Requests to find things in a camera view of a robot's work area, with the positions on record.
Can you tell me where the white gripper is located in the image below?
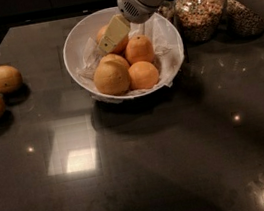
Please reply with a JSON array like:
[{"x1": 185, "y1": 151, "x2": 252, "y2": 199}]
[{"x1": 98, "y1": 0, "x2": 164, "y2": 54}]

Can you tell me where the white bowl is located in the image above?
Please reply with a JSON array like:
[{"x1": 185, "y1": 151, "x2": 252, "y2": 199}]
[{"x1": 56, "y1": 0, "x2": 192, "y2": 113}]

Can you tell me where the large front orange in bowl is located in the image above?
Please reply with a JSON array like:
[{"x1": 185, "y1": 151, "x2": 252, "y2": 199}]
[{"x1": 93, "y1": 61, "x2": 131, "y2": 96}]

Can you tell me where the white plastic bowl liner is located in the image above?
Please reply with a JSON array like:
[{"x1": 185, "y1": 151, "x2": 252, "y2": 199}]
[{"x1": 67, "y1": 7, "x2": 191, "y2": 106}]

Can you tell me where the glass jar left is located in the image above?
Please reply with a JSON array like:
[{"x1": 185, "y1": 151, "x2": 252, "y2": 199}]
[{"x1": 157, "y1": 0, "x2": 175, "y2": 22}]

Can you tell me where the glass jar with cereal middle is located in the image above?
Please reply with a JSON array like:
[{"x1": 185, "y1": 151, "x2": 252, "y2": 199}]
[{"x1": 174, "y1": 0, "x2": 225, "y2": 43}]

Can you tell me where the glass jar right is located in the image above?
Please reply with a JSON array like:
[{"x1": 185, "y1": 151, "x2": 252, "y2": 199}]
[{"x1": 226, "y1": 0, "x2": 264, "y2": 38}]

